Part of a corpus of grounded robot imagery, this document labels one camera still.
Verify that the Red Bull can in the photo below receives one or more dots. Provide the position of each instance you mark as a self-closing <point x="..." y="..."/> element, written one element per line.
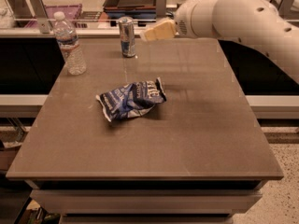
<point x="127" y="36"/>

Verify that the middle metal rail bracket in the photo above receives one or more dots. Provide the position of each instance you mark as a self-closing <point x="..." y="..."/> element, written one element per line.
<point x="160" y="8"/>

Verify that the left metal rail bracket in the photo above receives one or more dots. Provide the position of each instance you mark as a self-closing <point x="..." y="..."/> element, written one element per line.
<point x="41" y="16"/>

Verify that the dark tray stack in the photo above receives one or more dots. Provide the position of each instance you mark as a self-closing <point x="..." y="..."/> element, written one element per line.
<point x="136" y="9"/>

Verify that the metal rail bracket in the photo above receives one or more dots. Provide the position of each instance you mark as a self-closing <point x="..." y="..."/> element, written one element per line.
<point x="285" y="7"/>
<point x="160" y="8"/>
<point x="41" y="16"/>

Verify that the right metal rail bracket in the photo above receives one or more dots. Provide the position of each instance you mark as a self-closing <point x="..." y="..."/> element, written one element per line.
<point x="285" y="7"/>

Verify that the purple plastic crate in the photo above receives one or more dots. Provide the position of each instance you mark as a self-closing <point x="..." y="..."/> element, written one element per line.
<point x="71" y="12"/>

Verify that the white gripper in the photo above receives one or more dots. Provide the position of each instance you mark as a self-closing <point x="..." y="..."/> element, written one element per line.
<point x="183" y="20"/>

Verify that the clear plastic water bottle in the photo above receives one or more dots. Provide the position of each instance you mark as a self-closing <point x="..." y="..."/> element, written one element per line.
<point x="67" y="38"/>

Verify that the blue crumpled chip bag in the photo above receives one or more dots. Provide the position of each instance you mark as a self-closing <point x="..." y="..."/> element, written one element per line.
<point x="132" y="100"/>

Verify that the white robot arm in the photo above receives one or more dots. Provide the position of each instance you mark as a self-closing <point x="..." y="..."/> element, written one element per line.
<point x="251" y="23"/>

